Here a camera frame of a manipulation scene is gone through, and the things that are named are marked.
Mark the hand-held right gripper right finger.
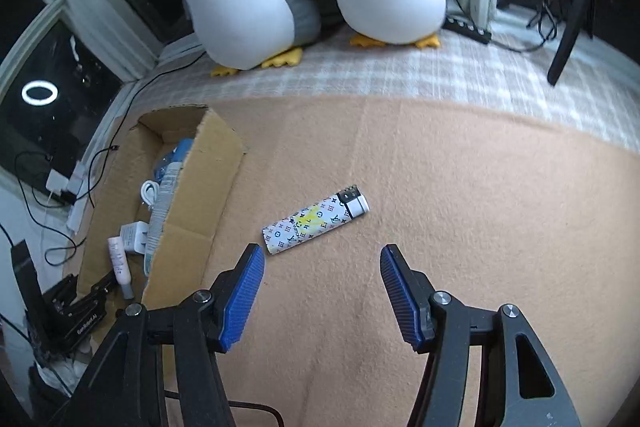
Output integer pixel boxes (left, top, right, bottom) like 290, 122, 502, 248
380, 244, 583, 427

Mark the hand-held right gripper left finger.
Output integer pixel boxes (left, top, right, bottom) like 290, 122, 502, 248
50, 243, 266, 427

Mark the small white tube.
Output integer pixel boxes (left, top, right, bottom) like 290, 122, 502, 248
107, 237, 135, 299

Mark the patterned white lighter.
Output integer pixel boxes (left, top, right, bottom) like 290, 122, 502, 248
261, 186, 372, 256

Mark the white charger plug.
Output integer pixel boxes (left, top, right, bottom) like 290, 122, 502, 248
120, 221, 151, 255

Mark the cardboard box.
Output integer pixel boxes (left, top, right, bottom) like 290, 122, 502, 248
75, 104, 248, 308

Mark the white bottle with blue cap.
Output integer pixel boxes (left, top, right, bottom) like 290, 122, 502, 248
147, 138, 196, 250

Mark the white cable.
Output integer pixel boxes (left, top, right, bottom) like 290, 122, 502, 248
139, 179, 161, 212

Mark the clear blue plastic item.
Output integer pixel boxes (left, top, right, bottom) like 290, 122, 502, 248
152, 154, 173, 182

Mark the white crumpled cloth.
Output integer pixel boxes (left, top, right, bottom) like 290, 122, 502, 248
30, 354, 86, 403

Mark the white power strip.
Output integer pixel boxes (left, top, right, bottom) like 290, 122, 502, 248
65, 159, 103, 233

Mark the white power adapter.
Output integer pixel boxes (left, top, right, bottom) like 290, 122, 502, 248
46, 172, 83, 202

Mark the checked blanket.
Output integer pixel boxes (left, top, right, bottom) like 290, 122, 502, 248
150, 24, 640, 152

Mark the black power strip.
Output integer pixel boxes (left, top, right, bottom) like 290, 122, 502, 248
446, 7, 566, 55

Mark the thin black cable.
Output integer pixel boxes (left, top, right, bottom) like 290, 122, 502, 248
162, 388, 283, 427

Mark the black usb cable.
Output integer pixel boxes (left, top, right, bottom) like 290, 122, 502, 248
15, 147, 121, 268

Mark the black power cable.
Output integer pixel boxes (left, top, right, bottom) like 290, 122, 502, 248
107, 52, 208, 128

